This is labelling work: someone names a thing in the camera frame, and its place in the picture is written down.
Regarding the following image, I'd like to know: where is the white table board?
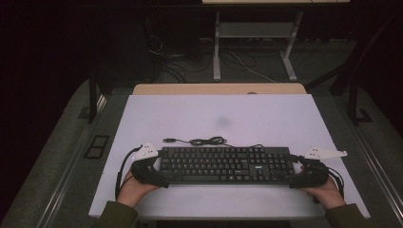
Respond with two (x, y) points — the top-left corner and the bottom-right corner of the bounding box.
(87, 93), (372, 220)

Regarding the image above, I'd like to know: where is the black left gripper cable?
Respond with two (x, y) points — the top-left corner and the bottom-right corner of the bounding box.
(114, 144), (144, 201)

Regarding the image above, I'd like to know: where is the person's left hand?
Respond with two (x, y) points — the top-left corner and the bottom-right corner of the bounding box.
(116, 168), (162, 209)

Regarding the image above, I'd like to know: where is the metal floor rail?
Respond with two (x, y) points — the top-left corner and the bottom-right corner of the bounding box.
(36, 94), (109, 228)
(336, 94), (403, 218)

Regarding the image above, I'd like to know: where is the bundle of black floor cables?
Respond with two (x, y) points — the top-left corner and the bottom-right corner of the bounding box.
(147, 33), (214, 84)

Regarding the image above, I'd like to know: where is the black computer keyboard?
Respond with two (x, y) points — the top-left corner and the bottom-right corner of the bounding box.
(158, 145), (297, 187)

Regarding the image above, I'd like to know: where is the white floor cable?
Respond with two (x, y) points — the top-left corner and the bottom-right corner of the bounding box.
(227, 49), (278, 85)

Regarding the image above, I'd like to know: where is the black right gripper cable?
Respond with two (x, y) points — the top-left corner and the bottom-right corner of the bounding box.
(326, 166), (346, 204)

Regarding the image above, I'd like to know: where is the black metal stand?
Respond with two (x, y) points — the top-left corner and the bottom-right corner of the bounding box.
(86, 70), (100, 124)
(347, 79), (374, 126)

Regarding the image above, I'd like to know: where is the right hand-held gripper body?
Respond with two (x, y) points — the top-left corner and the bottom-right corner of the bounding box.
(296, 145), (348, 190)

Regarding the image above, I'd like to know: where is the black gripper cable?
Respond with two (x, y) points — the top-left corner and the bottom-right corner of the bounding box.
(326, 166), (346, 204)
(114, 144), (144, 201)

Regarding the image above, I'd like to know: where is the person's right hand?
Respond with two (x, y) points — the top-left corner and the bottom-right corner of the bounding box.
(298, 175), (347, 212)

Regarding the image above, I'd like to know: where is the white metal desk frame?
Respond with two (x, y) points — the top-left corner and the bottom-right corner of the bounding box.
(201, 0), (352, 83)

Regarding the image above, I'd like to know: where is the black keyboard cable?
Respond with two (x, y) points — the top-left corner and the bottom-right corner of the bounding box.
(163, 136), (264, 150)

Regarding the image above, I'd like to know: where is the black floor socket plate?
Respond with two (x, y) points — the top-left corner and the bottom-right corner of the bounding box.
(83, 134), (110, 160)

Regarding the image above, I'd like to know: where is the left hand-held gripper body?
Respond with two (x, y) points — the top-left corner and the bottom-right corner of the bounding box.
(130, 142), (163, 188)

